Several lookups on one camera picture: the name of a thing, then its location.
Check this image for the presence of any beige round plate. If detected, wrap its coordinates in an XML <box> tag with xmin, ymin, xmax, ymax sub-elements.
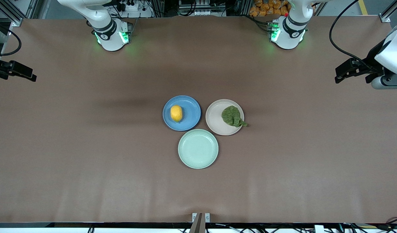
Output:
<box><xmin>205</xmin><ymin>99</ymin><xmax>245</xmax><ymax>136</ymax></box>

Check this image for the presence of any long black arm cable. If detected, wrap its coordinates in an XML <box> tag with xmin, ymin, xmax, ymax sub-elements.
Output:
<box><xmin>329</xmin><ymin>0</ymin><xmax>380</xmax><ymax>72</ymax></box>

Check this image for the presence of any short black arm cable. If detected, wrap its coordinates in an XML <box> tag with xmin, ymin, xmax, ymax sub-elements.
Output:
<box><xmin>0</xmin><ymin>29</ymin><xmax>22</xmax><ymax>56</ymax></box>

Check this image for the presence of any metal table edge bracket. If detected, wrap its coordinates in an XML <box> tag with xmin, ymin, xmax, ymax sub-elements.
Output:
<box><xmin>192</xmin><ymin>213</ymin><xmax>210</xmax><ymax>233</ymax></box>

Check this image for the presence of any orange snack bag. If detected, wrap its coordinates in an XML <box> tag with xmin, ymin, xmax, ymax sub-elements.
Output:
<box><xmin>249</xmin><ymin>0</ymin><xmax>291</xmax><ymax>17</ymax></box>

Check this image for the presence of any pale green round plate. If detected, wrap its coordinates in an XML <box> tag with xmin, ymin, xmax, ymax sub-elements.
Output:
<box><xmin>178</xmin><ymin>129</ymin><xmax>219</xmax><ymax>169</ymax></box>

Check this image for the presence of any aluminium frame profile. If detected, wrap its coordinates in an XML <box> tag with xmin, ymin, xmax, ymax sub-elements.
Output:
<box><xmin>380</xmin><ymin>0</ymin><xmax>397</xmax><ymax>23</ymax></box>
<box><xmin>0</xmin><ymin>0</ymin><xmax>26</xmax><ymax>27</ymax></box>

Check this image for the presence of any white power strip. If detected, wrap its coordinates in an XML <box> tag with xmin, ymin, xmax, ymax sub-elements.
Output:
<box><xmin>119</xmin><ymin>2</ymin><xmax>153</xmax><ymax>18</ymax></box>

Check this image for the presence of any blue round plate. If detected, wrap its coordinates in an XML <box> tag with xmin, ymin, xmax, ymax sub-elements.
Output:
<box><xmin>163</xmin><ymin>95</ymin><xmax>202</xmax><ymax>131</ymax></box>

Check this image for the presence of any yellow lemon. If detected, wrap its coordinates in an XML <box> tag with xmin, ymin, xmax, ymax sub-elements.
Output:
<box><xmin>170</xmin><ymin>105</ymin><xmax>183</xmax><ymax>122</ymax></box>

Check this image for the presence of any green lettuce leaf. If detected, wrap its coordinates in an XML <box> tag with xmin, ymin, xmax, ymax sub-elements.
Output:
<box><xmin>221</xmin><ymin>105</ymin><xmax>248</xmax><ymax>127</ymax></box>

